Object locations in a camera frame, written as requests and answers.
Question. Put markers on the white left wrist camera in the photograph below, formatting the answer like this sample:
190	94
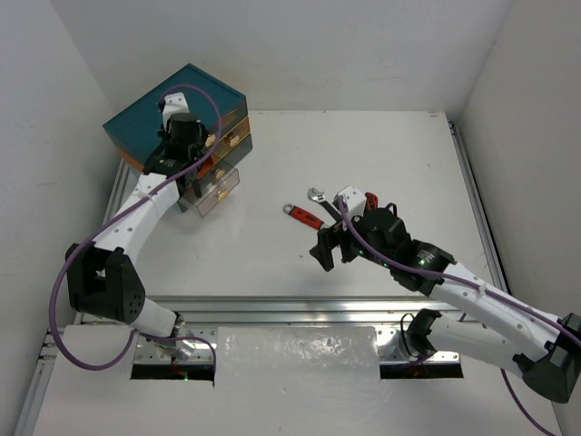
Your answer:
172	104

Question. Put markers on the transparent small drawer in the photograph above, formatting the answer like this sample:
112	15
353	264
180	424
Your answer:
211	189

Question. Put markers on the white foam cover panel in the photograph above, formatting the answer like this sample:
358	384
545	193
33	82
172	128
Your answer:
253	353

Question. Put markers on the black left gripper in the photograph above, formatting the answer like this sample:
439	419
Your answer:
190	183

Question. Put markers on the teal drawer organizer box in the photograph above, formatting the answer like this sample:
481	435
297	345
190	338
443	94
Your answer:
222	109

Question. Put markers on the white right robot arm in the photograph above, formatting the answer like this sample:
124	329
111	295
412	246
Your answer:
540	348

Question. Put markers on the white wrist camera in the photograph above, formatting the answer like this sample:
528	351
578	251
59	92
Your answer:
353	200
172	104

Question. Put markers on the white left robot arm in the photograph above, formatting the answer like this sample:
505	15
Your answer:
102	280

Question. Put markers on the red handled adjustable wrench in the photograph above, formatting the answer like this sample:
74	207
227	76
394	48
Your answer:
303	216

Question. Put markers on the black handled adjustable wrench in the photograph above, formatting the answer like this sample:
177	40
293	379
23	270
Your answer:
319	198

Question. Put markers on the aluminium table edge rail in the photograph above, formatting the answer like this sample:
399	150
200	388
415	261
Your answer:
299	310

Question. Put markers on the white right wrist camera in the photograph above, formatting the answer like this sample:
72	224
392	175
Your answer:
353	200

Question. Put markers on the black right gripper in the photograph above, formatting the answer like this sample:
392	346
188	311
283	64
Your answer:
329	238

